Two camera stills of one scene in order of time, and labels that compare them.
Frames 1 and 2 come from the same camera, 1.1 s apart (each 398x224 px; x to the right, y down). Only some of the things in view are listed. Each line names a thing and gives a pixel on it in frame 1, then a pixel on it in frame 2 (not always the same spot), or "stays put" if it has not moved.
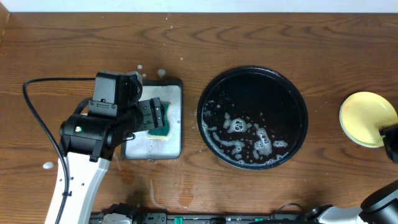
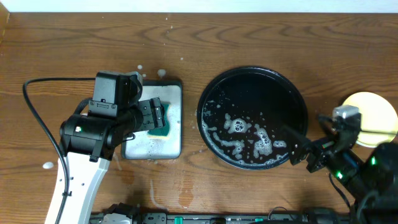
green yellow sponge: [161, 132] stays put
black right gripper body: [395, 141] → [331, 149]
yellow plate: [363, 114] stays put
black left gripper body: [154, 114] stays put
